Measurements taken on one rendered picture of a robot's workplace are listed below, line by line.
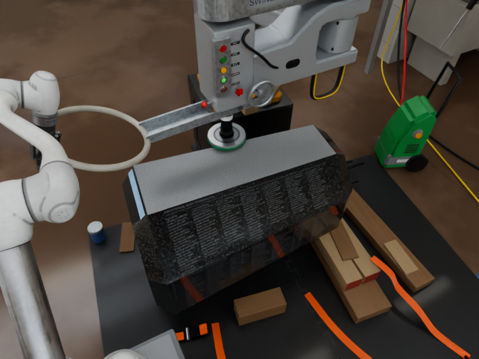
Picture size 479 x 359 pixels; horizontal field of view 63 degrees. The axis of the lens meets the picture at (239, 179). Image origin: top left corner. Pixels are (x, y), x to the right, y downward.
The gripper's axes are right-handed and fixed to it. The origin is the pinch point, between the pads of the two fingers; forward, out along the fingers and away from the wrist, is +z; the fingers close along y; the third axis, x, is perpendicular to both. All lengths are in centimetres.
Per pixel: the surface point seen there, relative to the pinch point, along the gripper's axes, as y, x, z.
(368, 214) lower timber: 180, -112, 41
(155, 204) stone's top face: 35, -35, 15
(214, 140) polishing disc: 80, -30, -5
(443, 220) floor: 218, -158, 33
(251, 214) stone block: 69, -71, 13
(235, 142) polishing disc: 86, -39, -7
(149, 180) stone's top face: 43, -21, 14
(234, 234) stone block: 58, -71, 22
